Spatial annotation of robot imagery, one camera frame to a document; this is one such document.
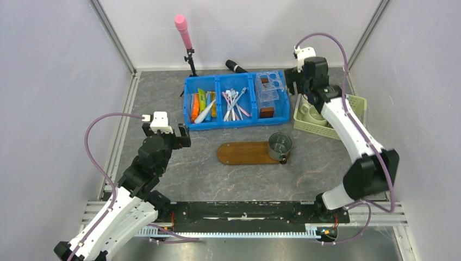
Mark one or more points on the light green mug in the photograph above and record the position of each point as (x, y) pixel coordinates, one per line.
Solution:
(314, 117)

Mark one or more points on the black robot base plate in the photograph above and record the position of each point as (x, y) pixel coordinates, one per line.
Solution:
(247, 216)

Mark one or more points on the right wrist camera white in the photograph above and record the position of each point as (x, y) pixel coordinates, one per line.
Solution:
(301, 54)

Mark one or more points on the white cable duct strip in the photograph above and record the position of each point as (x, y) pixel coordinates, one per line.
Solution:
(307, 233)

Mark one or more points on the orange toothpaste tube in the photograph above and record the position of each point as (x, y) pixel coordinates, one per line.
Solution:
(195, 107)

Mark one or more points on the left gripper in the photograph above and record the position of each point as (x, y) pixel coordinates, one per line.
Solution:
(183, 141)

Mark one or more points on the blue three-compartment bin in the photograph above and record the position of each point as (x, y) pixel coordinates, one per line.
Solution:
(235, 83)

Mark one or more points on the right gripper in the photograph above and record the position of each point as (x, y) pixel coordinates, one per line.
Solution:
(291, 76)

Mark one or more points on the pink microphone on stand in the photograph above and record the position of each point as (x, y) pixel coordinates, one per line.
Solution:
(182, 27)

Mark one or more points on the light blue toothbrush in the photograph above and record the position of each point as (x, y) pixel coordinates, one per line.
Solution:
(237, 99)

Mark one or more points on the black microphone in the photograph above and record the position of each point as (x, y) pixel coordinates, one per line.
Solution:
(233, 66)

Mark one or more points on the white toothpaste tube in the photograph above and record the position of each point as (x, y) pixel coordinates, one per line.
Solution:
(200, 118)

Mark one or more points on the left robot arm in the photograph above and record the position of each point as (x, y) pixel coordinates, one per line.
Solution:
(135, 204)

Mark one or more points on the oval wooden tray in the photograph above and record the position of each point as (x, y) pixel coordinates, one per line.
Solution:
(245, 153)

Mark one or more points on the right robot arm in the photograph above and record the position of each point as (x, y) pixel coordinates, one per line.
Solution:
(373, 167)

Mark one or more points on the clear acrylic toothbrush holder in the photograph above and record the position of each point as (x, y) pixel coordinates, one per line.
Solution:
(275, 80)

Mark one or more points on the white toothbrush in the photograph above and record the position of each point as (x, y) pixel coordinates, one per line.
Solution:
(230, 115)

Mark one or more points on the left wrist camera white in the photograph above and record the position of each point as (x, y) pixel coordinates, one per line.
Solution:
(158, 121)

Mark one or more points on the dark green enamel mug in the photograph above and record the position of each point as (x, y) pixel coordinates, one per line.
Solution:
(280, 145)

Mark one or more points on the green toothpaste tube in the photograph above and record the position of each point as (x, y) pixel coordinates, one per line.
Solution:
(202, 100)

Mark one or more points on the acrylic holder with wood ends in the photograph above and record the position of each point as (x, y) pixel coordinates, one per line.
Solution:
(265, 96)

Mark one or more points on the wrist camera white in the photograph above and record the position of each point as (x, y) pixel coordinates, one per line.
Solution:
(301, 54)
(158, 121)

